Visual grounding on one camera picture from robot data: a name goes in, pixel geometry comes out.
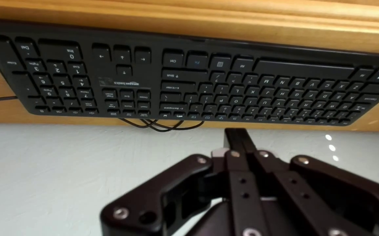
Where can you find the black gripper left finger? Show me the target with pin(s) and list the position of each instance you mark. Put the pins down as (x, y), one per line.
(154, 200)

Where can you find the black computer keyboard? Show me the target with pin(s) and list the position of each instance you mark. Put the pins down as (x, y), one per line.
(154, 78)

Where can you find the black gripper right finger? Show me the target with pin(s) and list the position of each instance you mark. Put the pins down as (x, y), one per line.
(351, 191)

